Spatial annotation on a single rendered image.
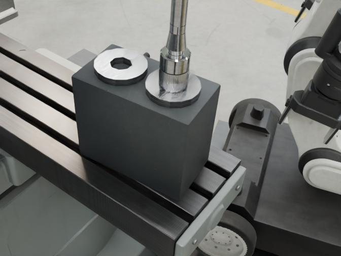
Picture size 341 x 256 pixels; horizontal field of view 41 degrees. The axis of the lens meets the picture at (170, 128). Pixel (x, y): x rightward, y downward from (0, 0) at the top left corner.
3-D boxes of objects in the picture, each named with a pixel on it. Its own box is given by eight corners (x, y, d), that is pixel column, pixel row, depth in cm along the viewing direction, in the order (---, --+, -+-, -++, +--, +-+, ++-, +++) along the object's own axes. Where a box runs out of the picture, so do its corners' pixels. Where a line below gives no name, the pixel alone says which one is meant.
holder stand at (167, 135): (114, 118, 95) (111, 36, 81) (208, 159, 88) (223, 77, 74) (78, 154, 87) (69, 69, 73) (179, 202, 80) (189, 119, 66)
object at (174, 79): (185, 74, 74) (189, 48, 70) (189, 93, 70) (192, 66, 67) (157, 74, 73) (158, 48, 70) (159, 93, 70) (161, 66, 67)
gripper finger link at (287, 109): (283, 118, 104) (295, 98, 99) (280, 126, 101) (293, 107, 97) (276, 115, 104) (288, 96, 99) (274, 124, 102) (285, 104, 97)
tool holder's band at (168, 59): (189, 48, 70) (189, 42, 70) (192, 66, 67) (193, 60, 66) (158, 48, 70) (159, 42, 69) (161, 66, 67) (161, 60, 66)
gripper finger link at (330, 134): (322, 145, 101) (336, 126, 96) (324, 136, 103) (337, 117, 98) (329, 148, 100) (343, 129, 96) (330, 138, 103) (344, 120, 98)
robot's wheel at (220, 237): (250, 258, 139) (263, 220, 125) (247, 272, 135) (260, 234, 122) (188, 237, 143) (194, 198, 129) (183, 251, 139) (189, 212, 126)
